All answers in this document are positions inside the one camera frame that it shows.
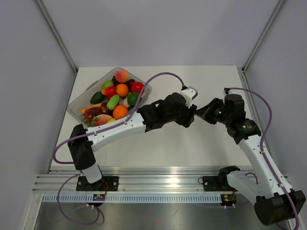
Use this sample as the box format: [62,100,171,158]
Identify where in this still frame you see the aluminium rail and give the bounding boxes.
[33,166,220,194]

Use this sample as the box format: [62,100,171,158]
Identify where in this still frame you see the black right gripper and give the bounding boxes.
[195,98,232,126]

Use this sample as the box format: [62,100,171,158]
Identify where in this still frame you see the light green toy starfruit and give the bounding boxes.
[106,94,120,110]

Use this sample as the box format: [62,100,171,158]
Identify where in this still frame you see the green toy lime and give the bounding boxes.
[127,92,139,106]

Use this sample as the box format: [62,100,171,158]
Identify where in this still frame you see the orange toy orange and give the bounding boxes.
[116,84,129,97]
[113,105,128,120]

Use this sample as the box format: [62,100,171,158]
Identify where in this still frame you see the red toy chili pepper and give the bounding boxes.
[101,86,116,97]

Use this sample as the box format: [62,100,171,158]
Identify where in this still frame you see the dark red toy apple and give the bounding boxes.
[100,102,113,116]

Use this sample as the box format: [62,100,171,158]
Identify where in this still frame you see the dark toy grapes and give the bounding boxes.
[111,76,135,88]

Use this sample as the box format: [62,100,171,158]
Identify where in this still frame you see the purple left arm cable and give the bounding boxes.
[52,72,189,226]

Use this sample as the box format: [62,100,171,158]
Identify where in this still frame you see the pink toy egg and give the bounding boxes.
[123,98,130,108]

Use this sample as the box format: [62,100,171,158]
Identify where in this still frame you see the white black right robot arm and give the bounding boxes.
[196,94,306,229]

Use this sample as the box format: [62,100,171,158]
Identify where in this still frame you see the yellow toy mango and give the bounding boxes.
[106,118,116,124]

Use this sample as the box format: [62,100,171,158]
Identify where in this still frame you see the white slotted cable duct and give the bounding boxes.
[42,194,222,204]

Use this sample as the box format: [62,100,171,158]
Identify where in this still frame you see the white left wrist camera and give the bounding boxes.
[180,86,198,107]

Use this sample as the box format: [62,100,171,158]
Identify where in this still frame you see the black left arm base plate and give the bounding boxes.
[76,176,119,192]

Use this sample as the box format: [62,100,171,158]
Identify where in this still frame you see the toy raw meat slab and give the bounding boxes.
[81,103,102,116]

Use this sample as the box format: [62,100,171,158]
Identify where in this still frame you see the bright red toy tomato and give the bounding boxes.
[130,81,143,93]

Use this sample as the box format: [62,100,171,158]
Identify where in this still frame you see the clear plastic food tray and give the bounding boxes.
[67,67,153,127]

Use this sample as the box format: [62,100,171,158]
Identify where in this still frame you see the toy peach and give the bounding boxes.
[115,70,130,83]

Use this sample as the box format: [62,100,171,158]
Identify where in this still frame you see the green toy apple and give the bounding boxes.
[101,80,114,90]

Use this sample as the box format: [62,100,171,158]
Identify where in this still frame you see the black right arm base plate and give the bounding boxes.
[198,176,236,192]

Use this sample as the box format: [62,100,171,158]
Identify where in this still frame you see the dark green toy avocado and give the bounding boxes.
[90,91,105,104]

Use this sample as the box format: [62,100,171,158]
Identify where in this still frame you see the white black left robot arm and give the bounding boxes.
[68,88,198,191]

